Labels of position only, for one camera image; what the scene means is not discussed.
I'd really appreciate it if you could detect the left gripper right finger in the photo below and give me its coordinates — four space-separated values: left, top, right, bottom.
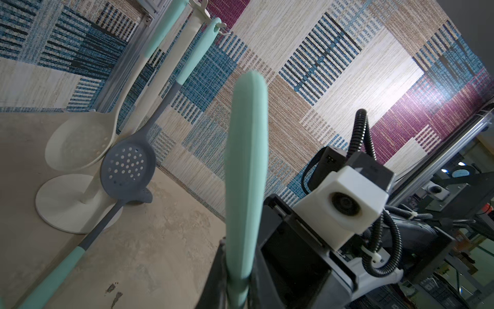
248 251 285 309

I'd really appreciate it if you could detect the grey skimmer by white stand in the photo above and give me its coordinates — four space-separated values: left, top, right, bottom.
17 187 154 309

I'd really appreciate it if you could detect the white utensil rack stand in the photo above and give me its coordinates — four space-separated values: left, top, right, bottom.
36 1 212 234

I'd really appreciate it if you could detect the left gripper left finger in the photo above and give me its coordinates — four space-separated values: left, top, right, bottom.
195 239 228 309

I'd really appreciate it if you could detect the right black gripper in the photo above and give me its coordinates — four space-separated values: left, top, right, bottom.
257 194 357 308

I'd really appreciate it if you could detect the grey skimmer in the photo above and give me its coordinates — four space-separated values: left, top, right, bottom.
100 18 221 205
17 187 154 309
224 71 268 308

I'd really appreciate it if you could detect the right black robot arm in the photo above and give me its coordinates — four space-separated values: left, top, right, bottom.
248 194 454 308

